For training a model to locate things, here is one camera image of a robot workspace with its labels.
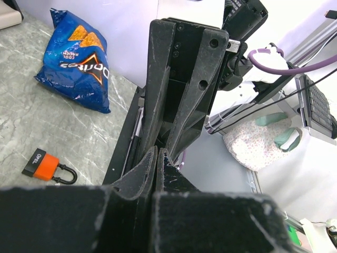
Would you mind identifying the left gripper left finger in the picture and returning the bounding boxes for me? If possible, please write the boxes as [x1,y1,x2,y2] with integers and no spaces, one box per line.
[1,147,157,252]

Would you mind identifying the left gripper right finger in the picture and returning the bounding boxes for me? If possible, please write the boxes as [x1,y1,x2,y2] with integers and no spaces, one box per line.
[152,149,294,252]

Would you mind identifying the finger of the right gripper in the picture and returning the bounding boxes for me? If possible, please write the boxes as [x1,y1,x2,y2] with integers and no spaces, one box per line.
[141,20,175,157]
[165,28,229,157]

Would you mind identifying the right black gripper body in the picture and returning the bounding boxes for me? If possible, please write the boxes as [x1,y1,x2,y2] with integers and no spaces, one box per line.
[168,17,229,148]

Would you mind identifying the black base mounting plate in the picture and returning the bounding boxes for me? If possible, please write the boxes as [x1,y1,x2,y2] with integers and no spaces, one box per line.
[102,87,145,185]

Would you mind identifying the floral cloth bag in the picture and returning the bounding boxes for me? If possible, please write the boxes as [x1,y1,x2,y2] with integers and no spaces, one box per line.
[223,112,302,171]

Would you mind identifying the orange black padlock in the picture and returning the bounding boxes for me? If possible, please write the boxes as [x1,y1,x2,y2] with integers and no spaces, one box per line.
[22,148,78,185]

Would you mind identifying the blue Doritos chip bag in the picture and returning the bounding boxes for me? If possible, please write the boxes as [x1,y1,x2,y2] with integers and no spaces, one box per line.
[34,8,110,114]

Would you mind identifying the black keyboard on stand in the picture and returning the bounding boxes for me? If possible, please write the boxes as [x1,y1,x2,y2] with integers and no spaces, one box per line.
[295,74,336,140]

